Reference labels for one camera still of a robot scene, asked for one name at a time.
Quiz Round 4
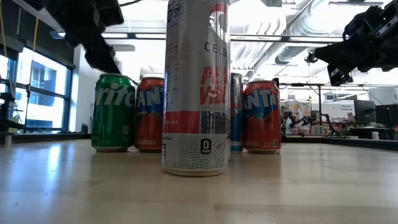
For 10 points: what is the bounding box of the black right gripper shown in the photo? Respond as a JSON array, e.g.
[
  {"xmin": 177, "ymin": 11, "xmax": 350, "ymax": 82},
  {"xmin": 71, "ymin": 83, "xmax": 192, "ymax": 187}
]
[{"xmin": 313, "ymin": 0, "xmax": 398, "ymax": 87}]

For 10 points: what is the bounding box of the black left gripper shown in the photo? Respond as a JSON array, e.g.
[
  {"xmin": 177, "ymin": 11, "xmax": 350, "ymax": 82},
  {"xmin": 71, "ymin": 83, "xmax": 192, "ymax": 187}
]
[{"xmin": 46, "ymin": 0, "xmax": 125, "ymax": 74}]

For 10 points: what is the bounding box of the green Sprite can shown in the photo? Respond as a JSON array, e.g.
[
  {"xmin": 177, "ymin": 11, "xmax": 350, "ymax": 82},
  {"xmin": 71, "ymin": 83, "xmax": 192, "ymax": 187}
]
[{"xmin": 91, "ymin": 73, "xmax": 136, "ymax": 153}]

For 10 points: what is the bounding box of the orange red Fanta can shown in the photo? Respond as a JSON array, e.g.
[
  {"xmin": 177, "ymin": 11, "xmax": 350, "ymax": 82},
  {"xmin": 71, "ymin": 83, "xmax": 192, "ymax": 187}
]
[
  {"xmin": 134, "ymin": 77, "xmax": 165, "ymax": 153},
  {"xmin": 243, "ymin": 80, "xmax": 282, "ymax": 155}
]

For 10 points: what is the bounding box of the silver blue Red Bull can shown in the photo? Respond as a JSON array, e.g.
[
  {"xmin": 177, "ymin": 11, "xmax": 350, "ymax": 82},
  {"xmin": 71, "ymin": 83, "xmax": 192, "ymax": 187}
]
[{"xmin": 230, "ymin": 73, "xmax": 244, "ymax": 154}]

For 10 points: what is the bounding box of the black ceiling track spotlight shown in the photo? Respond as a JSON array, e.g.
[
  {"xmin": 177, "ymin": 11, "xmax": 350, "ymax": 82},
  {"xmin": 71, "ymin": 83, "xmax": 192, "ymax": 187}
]
[{"xmin": 304, "ymin": 49, "xmax": 318, "ymax": 65}]

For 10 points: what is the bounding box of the long ceiling light strip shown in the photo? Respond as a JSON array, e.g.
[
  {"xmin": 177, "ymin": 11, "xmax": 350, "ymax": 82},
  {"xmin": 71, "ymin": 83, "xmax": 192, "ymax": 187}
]
[
  {"xmin": 229, "ymin": 35, "xmax": 346, "ymax": 44},
  {"xmin": 49, "ymin": 30, "xmax": 167, "ymax": 40}
]

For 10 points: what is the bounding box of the black computer monitor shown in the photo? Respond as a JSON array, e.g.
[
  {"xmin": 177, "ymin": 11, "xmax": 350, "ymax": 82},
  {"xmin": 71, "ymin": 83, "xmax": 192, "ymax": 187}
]
[
  {"xmin": 375, "ymin": 104, "xmax": 398, "ymax": 128},
  {"xmin": 354, "ymin": 99, "xmax": 376, "ymax": 124}
]

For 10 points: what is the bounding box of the large glass window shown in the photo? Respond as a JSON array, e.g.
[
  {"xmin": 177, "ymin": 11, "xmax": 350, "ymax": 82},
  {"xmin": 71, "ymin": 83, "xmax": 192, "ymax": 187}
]
[{"xmin": 0, "ymin": 46, "xmax": 74, "ymax": 133}]

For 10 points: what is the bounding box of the person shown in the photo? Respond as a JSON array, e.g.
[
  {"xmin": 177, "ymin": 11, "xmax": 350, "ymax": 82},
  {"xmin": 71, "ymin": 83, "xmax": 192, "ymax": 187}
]
[{"xmin": 280, "ymin": 105, "xmax": 299, "ymax": 135}]

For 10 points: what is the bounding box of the white Celsius peach can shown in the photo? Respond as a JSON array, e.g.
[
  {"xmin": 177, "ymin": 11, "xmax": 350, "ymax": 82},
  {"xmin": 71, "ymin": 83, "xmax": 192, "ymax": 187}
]
[{"xmin": 161, "ymin": 0, "xmax": 230, "ymax": 177}]

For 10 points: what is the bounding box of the black storage rack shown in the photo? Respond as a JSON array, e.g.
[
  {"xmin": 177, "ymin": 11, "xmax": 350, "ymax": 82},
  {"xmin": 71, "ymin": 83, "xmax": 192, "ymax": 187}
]
[{"xmin": 0, "ymin": 91, "xmax": 25, "ymax": 133}]

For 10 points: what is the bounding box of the silver ventilation duct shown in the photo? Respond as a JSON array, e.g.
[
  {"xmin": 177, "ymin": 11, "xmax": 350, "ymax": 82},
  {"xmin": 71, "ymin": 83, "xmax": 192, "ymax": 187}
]
[{"xmin": 273, "ymin": 0, "xmax": 346, "ymax": 65}]

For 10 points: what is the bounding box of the black background gantry frame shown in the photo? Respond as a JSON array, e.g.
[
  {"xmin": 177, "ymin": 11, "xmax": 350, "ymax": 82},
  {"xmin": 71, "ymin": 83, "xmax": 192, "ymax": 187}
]
[{"xmin": 275, "ymin": 82, "xmax": 326, "ymax": 125}]

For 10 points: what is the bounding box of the yellow cable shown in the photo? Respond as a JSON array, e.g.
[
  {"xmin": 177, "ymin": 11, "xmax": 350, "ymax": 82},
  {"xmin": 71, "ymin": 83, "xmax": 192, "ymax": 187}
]
[{"xmin": 32, "ymin": 14, "xmax": 40, "ymax": 53}]

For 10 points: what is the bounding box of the black metal rig frame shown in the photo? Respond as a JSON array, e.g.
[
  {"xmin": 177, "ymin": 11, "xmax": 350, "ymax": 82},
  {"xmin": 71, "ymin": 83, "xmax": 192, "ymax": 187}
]
[{"xmin": 0, "ymin": 132, "xmax": 398, "ymax": 152}]

